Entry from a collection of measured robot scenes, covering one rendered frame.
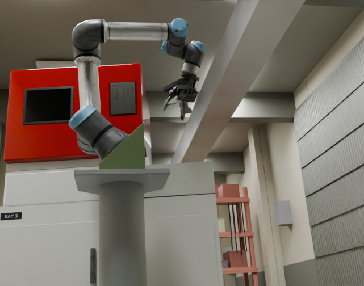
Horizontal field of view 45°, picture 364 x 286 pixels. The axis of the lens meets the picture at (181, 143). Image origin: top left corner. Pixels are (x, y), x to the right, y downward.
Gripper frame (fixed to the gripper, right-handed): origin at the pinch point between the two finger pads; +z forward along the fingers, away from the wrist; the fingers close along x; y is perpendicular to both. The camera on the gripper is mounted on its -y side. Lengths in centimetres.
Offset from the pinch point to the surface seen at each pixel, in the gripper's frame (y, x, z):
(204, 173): 20.9, 8.2, 20.5
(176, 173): 11.6, 1.5, 24.2
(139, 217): 28, -33, 43
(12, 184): -42, -38, 51
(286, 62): -166, 406, -183
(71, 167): -77, 20, 39
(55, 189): -26, -28, 47
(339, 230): -44, 449, 23
